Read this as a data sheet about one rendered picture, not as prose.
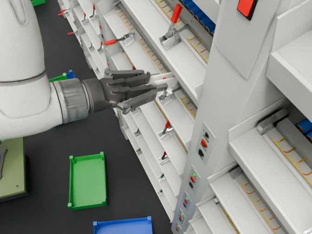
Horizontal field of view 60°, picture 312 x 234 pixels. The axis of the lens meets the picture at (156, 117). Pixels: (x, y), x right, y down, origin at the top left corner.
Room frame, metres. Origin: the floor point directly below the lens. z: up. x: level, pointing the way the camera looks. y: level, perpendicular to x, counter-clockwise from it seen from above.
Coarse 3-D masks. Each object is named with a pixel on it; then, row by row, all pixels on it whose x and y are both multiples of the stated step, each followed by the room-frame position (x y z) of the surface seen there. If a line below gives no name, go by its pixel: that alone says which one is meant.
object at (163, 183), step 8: (128, 120) 0.78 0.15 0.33; (136, 128) 0.73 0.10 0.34; (136, 136) 0.68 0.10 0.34; (144, 144) 0.63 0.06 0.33; (144, 152) 0.59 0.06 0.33; (152, 160) 0.55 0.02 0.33; (152, 168) 0.51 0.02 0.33; (160, 168) 0.51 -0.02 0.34; (160, 176) 0.46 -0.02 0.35; (160, 184) 0.43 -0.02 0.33; (168, 184) 0.43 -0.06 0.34; (168, 192) 0.39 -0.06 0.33; (168, 200) 0.36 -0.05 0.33; (176, 200) 0.36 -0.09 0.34
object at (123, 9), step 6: (120, 6) 0.83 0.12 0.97; (126, 12) 0.80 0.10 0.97; (132, 18) 0.77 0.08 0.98; (132, 24) 0.75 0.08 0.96; (138, 30) 0.71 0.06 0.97; (144, 36) 0.68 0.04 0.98; (144, 42) 0.67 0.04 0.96; (144, 48) 0.64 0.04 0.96; (150, 48) 0.64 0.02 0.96; (156, 54) 0.60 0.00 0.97; (162, 60) 0.57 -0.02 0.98; (180, 84) 0.48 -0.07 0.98; (186, 96) 0.45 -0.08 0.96; (192, 102) 0.43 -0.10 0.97; (192, 114) 0.40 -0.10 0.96
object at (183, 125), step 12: (108, 0) 0.86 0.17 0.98; (108, 12) 0.85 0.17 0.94; (120, 12) 0.84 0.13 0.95; (108, 24) 0.79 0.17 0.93; (120, 24) 0.78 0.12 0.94; (120, 36) 0.73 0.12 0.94; (132, 48) 0.66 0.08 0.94; (132, 60) 0.62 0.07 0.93; (144, 60) 0.61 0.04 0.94; (156, 60) 0.60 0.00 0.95; (144, 72) 0.56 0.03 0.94; (156, 72) 0.55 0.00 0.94; (156, 96) 0.47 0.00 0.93; (180, 96) 0.46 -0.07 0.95; (168, 108) 0.43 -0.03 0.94; (180, 108) 0.42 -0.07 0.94; (192, 108) 0.42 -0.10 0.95; (168, 120) 0.42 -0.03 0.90; (180, 120) 0.39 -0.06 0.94; (180, 132) 0.35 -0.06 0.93
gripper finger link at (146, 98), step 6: (156, 90) 0.41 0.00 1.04; (138, 96) 0.38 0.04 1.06; (144, 96) 0.38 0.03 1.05; (150, 96) 0.39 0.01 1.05; (126, 102) 0.36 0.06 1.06; (132, 102) 0.36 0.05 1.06; (138, 102) 0.37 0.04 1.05; (144, 102) 0.38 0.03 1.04; (126, 108) 0.34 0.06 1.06; (132, 108) 0.36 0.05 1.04
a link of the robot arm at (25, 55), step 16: (0, 0) 0.37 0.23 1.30; (16, 0) 0.39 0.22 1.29; (0, 16) 0.35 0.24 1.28; (16, 16) 0.37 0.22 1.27; (32, 16) 0.39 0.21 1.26; (0, 32) 0.34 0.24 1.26; (16, 32) 0.35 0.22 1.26; (32, 32) 0.37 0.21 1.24; (0, 48) 0.33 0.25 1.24; (16, 48) 0.33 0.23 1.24; (32, 48) 0.35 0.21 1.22; (0, 64) 0.31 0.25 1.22; (16, 64) 0.32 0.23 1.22; (32, 64) 0.33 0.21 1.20; (0, 80) 0.30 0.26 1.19; (16, 80) 0.31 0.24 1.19
